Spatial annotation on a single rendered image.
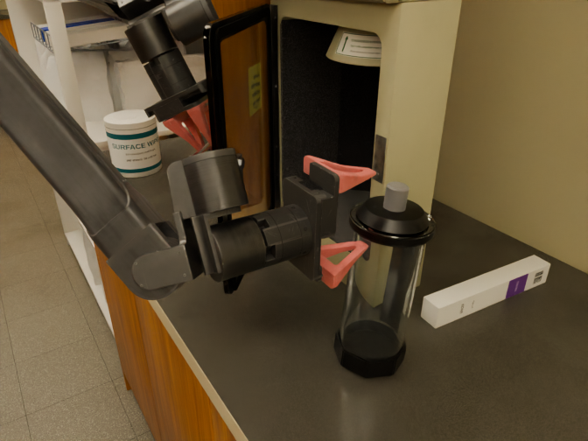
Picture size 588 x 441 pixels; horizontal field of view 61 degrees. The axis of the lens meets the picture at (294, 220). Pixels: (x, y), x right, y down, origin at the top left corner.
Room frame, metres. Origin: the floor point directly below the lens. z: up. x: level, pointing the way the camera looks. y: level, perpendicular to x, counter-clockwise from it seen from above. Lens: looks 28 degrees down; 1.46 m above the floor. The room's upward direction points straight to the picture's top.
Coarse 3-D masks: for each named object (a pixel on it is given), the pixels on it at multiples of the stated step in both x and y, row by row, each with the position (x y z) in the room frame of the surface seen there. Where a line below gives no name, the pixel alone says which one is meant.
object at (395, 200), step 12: (396, 192) 0.54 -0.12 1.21; (408, 192) 0.55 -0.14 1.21; (372, 204) 0.56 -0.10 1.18; (384, 204) 0.55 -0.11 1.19; (396, 204) 0.54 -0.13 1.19; (408, 204) 0.57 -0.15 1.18; (360, 216) 0.54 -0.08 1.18; (372, 216) 0.53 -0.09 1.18; (384, 216) 0.53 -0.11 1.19; (396, 216) 0.53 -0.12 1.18; (408, 216) 0.53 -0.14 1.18; (420, 216) 0.53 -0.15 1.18; (384, 228) 0.51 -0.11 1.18; (396, 228) 0.51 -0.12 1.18; (408, 228) 0.51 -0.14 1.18; (420, 228) 0.52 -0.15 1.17
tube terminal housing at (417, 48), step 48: (288, 0) 0.88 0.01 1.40; (336, 0) 0.77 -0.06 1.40; (432, 0) 0.70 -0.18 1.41; (384, 48) 0.68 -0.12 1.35; (432, 48) 0.70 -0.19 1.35; (384, 96) 0.68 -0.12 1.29; (432, 96) 0.71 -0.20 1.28; (432, 144) 0.71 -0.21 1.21; (384, 192) 0.67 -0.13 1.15; (432, 192) 0.72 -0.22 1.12
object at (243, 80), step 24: (264, 24) 0.88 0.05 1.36; (240, 48) 0.74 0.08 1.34; (264, 48) 0.88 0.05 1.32; (240, 72) 0.73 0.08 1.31; (264, 72) 0.87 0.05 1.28; (240, 96) 0.73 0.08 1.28; (264, 96) 0.87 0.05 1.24; (240, 120) 0.72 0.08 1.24; (264, 120) 0.86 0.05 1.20; (216, 144) 0.62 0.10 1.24; (240, 144) 0.71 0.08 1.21; (264, 144) 0.86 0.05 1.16; (264, 168) 0.85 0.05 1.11; (264, 192) 0.85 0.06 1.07; (240, 216) 0.70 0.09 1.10
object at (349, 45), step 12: (336, 36) 0.82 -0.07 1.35; (348, 36) 0.79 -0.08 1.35; (360, 36) 0.78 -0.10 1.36; (372, 36) 0.77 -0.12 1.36; (336, 48) 0.80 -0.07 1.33; (348, 48) 0.78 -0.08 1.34; (360, 48) 0.77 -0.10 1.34; (372, 48) 0.76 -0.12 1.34; (336, 60) 0.79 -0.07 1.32; (348, 60) 0.77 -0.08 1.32; (360, 60) 0.76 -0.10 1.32; (372, 60) 0.75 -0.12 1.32
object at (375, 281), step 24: (360, 240) 0.53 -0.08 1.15; (360, 264) 0.53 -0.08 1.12; (384, 264) 0.51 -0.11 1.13; (408, 264) 0.51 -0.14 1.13; (360, 288) 0.52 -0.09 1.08; (384, 288) 0.51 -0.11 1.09; (408, 288) 0.51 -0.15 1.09; (360, 312) 0.52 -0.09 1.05; (384, 312) 0.51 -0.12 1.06; (408, 312) 0.52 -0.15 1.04; (360, 336) 0.51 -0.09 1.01; (384, 336) 0.50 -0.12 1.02
